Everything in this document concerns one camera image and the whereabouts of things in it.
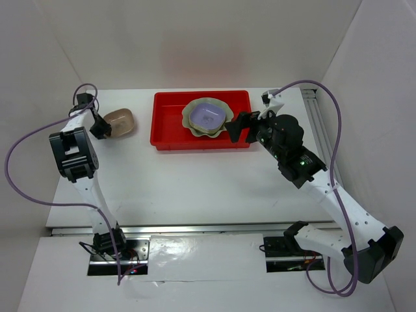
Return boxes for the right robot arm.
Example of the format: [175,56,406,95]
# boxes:
[225,111,404,284]

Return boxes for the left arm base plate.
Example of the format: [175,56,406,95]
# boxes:
[84,237,150,276]

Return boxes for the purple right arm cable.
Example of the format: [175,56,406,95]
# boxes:
[269,79,359,298]

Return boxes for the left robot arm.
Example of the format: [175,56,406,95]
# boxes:
[49,93,128,259]

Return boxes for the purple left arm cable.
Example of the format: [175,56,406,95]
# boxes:
[4,83,137,287]

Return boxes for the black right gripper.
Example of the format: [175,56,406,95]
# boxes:
[224,106,284,160]

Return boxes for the green scalloped bowl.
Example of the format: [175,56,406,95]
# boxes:
[182,97,234,138]

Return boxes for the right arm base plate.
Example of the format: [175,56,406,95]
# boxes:
[259,237,325,273]

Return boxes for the purple square plate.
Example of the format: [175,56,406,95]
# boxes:
[188,103,226,133]

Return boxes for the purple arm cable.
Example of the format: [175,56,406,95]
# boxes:
[4,83,137,287]
[269,79,359,298]

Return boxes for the pink square plate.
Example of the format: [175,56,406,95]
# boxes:
[103,108,136,138]

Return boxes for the aluminium rail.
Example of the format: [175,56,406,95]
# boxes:
[48,88,358,237]

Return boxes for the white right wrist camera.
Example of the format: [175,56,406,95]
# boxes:
[257,89,284,120]

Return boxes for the red plastic bin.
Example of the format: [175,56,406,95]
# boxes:
[150,90,252,151]

